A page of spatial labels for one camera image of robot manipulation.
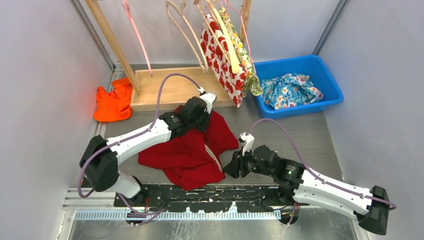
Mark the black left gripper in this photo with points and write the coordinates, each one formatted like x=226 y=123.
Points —
x=202 y=127

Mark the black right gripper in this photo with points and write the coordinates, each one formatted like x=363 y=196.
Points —
x=237 y=164

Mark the dark red cloth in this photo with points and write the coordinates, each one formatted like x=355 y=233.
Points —
x=184 y=159

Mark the lemon print skirt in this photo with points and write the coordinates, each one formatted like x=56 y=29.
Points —
x=251 y=81

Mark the red poppy print cloth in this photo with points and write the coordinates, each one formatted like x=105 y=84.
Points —
x=211 y=39

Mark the thin pink wire hanger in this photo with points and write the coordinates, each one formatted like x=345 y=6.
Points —
x=244 y=13

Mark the beige wooden hanger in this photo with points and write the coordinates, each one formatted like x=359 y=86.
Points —
x=214 y=157
x=189 y=35

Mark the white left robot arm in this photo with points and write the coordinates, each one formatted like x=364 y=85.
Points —
x=102 y=157

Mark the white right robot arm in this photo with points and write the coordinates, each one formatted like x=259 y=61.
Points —
x=299 y=185

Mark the wooden hanger rack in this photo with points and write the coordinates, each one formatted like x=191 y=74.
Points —
x=168 y=87

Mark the cream wooden hanger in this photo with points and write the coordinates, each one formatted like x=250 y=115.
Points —
x=229 y=51

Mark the thick pink hanger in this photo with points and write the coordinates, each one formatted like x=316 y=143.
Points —
x=127 y=11

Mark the blue floral cloth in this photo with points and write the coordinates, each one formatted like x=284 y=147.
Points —
x=289 y=90

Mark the orange cloth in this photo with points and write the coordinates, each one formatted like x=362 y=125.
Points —
x=114 y=106

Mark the blue plastic bin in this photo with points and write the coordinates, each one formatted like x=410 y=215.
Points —
x=311 y=65

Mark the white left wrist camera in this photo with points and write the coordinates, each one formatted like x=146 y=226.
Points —
x=208 y=97

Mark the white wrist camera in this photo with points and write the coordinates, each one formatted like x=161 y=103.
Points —
x=208 y=97
x=247 y=141

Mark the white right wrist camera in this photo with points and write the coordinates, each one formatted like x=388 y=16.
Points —
x=247 y=141

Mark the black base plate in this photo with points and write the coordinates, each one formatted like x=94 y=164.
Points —
x=211 y=198

